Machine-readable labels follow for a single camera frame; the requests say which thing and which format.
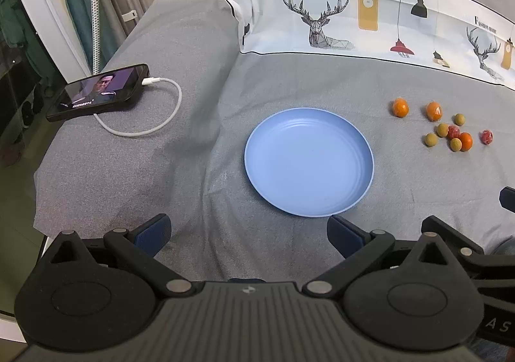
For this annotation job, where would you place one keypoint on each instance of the grey printed sofa cover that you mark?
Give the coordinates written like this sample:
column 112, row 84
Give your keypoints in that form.
column 223, row 66

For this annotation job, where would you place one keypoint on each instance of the orange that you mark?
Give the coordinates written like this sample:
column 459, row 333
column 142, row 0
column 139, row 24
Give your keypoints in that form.
column 400, row 107
column 434, row 111

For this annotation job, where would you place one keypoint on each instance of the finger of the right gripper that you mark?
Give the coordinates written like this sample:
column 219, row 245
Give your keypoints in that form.
column 507, row 198

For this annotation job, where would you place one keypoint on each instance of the small orange tangerine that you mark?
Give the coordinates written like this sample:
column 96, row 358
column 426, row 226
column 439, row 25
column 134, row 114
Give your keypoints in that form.
column 466, row 140

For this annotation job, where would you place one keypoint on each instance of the black smartphone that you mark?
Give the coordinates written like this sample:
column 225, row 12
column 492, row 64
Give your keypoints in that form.
column 111, row 91

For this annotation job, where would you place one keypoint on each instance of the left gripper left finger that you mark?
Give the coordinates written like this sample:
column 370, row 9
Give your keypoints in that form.
column 135, row 251

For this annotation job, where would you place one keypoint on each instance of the red fruit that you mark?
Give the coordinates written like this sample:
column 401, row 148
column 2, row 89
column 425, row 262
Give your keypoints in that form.
column 453, row 132
column 486, row 137

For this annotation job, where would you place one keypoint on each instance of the blue plastic plate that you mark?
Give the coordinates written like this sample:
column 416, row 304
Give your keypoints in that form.
column 309, row 162

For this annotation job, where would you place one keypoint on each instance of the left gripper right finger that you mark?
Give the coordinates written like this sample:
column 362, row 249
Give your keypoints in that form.
column 362, row 252

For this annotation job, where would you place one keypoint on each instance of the green fruit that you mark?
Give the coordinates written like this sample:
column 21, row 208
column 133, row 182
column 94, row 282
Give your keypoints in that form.
column 456, row 144
column 442, row 130
column 459, row 119
column 430, row 140

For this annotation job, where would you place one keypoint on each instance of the white door frame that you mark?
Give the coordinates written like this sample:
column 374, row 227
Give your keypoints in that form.
column 54, row 26

